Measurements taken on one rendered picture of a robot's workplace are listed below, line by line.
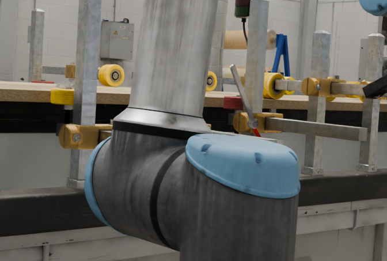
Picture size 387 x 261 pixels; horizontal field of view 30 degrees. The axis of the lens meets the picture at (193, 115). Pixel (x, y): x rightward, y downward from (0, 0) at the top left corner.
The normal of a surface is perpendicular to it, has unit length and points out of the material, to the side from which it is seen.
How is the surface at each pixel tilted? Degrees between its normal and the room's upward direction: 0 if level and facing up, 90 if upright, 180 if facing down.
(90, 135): 90
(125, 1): 90
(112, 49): 90
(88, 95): 90
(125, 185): 79
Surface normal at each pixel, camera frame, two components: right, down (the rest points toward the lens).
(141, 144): -0.29, -0.05
